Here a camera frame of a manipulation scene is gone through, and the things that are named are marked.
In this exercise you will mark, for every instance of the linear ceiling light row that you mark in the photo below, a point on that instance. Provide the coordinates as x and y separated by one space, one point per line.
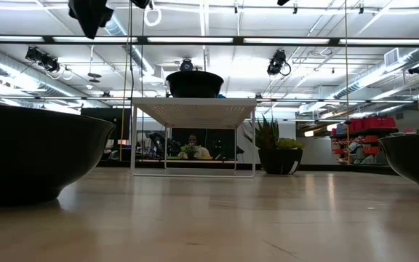
340 100
286 40

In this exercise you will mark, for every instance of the silver ventilation duct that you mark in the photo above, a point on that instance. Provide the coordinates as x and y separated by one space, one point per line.
377 74
13 72
136 54

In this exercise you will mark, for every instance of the black shelf with red bins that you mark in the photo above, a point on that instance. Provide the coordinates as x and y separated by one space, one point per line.
373 123

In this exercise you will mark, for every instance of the blue plastic bowl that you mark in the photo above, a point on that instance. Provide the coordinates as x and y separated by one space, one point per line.
221 96

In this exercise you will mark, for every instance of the black bowl with floral inside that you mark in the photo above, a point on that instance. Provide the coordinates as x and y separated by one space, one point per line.
417 160
31 153
194 85

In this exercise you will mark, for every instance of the person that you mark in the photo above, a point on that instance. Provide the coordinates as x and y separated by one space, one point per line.
193 140

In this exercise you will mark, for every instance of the white perforated metal shelf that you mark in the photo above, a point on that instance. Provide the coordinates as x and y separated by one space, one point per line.
195 111

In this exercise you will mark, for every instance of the potted succulent plant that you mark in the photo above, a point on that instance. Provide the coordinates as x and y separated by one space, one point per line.
280 160

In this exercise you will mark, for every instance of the black spotlight fixture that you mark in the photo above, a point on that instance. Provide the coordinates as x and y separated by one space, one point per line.
44 60
186 64
276 62
417 69

